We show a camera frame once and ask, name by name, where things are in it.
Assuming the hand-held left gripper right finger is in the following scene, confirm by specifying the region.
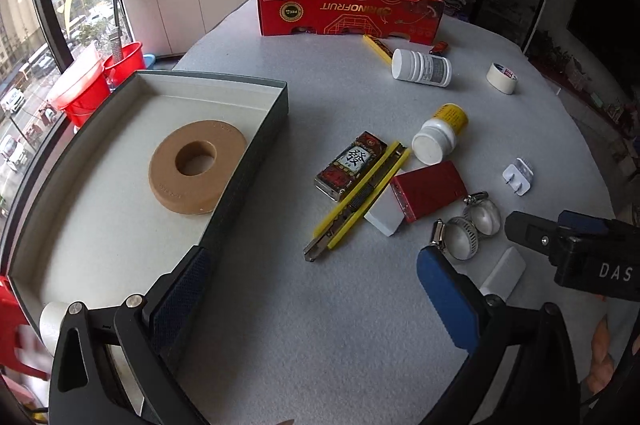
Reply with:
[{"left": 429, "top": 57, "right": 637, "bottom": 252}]
[{"left": 416, "top": 246, "right": 583, "bottom": 425}]

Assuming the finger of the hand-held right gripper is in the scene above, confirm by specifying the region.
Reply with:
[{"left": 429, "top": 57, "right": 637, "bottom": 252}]
[
  {"left": 504, "top": 210, "right": 571, "bottom": 263},
  {"left": 557, "top": 210, "right": 616, "bottom": 235}
]

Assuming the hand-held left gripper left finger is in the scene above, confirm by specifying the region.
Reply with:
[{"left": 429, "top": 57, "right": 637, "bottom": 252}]
[{"left": 47, "top": 247, "right": 213, "bottom": 425}]

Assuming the white charger block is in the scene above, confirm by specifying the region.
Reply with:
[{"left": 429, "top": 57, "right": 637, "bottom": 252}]
[{"left": 478, "top": 246, "right": 527, "bottom": 301}]

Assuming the metal hose clamp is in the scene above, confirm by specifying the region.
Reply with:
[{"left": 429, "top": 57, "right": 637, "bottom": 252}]
[
  {"left": 430, "top": 216, "right": 480, "bottom": 262},
  {"left": 462, "top": 190, "right": 503, "bottom": 236}
]

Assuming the white rectangular block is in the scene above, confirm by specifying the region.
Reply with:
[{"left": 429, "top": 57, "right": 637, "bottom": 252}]
[{"left": 363, "top": 195, "right": 407, "bottom": 237}]

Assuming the red rectangular box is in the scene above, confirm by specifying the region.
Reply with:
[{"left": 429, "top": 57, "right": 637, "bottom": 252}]
[{"left": 389, "top": 160, "right": 470, "bottom": 225}]

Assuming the grey shallow tray box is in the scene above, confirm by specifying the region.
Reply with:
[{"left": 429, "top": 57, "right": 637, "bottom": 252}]
[{"left": 7, "top": 70, "right": 290, "bottom": 351}]

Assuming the yellow label white bottle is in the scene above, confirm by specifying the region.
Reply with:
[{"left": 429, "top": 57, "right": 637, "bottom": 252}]
[{"left": 412, "top": 102, "right": 470, "bottom": 165}]

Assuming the person's right hand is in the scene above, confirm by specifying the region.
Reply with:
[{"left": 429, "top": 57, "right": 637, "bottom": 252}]
[{"left": 589, "top": 314, "right": 620, "bottom": 397}]

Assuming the white plug adapter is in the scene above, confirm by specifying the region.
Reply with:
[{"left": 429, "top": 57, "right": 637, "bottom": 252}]
[{"left": 502, "top": 158, "right": 535, "bottom": 197}]

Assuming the white tape roll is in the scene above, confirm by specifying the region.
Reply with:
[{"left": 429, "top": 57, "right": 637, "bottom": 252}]
[{"left": 38, "top": 301, "right": 72, "bottom": 359}]

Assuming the large yellow utility knife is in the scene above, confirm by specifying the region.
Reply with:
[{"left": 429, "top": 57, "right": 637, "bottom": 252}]
[{"left": 303, "top": 140, "right": 412, "bottom": 263}]

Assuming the cream masking tape roll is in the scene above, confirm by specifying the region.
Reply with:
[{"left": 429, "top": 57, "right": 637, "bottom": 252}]
[{"left": 486, "top": 62, "right": 519, "bottom": 96}]

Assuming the red mahjong card box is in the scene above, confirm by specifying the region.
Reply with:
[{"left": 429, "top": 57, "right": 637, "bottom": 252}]
[{"left": 313, "top": 130, "right": 389, "bottom": 204}]

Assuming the red plastic stool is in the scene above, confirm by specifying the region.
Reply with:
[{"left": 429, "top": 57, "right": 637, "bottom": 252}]
[{"left": 0, "top": 275, "right": 53, "bottom": 381}]

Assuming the white pill bottle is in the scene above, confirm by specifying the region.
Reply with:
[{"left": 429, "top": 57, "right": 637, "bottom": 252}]
[{"left": 391, "top": 48, "right": 453, "bottom": 89}]

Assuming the red bucket stack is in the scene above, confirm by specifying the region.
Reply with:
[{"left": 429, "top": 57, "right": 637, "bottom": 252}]
[{"left": 46, "top": 42, "right": 112, "bottom": 129}]

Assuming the red basin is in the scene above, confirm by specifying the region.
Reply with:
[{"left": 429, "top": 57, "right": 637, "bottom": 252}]
[{"left": 102, "top": 41, "right": 149, "bottom": 87}]

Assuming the metal mesh tube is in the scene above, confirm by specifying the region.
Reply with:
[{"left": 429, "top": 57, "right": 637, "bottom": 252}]
[{"left": 107, "top": 27, "right": 124, "bottom": 62}]

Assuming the red cardboard box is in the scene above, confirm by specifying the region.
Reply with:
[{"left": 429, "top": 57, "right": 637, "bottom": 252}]
[{"left": 256, "top": 0, "right": 446, "bottom": 46}]

